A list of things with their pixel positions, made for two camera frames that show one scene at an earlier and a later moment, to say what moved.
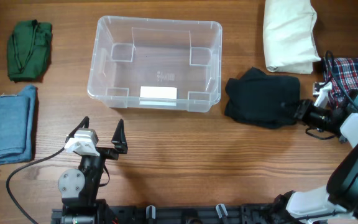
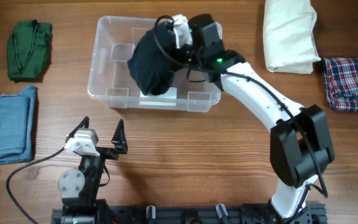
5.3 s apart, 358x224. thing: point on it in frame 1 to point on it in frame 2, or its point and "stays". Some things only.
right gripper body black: [313, 116] to [186, 55]
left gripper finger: [83, 123] stays
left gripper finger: [119, 139] stays
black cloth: [255, 98] to [153, 61]
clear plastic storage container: [167, 63] stays
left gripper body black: [107, 153] stays
